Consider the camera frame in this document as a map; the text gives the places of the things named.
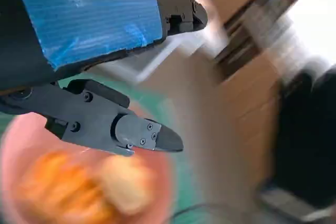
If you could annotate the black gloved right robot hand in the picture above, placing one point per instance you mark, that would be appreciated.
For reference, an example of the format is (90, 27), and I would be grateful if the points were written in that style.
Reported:
(307, 129)

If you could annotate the pink bowl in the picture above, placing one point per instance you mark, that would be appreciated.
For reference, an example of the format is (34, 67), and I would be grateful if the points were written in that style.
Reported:
(15, 142)

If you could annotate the long orange bread loaf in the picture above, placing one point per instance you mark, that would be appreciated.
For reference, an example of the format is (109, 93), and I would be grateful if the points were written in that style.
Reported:
(60, 190)

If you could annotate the round bread bun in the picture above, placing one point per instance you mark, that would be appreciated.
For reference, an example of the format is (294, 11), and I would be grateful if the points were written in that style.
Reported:
(131, 184)

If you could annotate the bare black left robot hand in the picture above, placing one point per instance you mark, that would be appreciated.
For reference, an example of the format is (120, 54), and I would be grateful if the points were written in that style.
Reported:
(86, 11)

